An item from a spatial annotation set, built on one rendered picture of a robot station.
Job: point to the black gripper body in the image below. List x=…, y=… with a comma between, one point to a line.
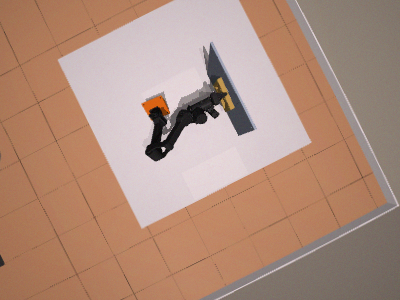
x=209, y=101

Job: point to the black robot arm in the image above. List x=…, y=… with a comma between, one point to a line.
x=193, y=114

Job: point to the wooden picture frame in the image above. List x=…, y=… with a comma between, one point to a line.
x=226, y=101

